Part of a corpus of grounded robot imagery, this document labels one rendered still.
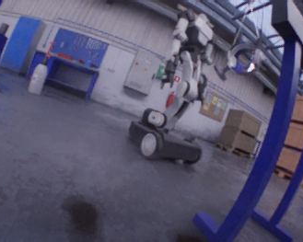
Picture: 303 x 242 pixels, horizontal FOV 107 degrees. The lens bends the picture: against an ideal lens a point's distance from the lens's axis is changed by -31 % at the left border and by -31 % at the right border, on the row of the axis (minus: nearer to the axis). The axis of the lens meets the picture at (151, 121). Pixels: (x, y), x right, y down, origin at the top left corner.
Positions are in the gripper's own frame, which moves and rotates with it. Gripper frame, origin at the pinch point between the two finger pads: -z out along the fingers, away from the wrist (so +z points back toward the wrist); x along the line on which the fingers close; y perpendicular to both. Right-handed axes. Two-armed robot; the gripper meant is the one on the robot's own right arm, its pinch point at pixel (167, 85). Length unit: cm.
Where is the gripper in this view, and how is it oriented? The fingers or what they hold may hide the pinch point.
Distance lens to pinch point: 130.5
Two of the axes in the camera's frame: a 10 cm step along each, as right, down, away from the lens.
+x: 6.2, 0.7, -7.8
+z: 2.3, -9.7, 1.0
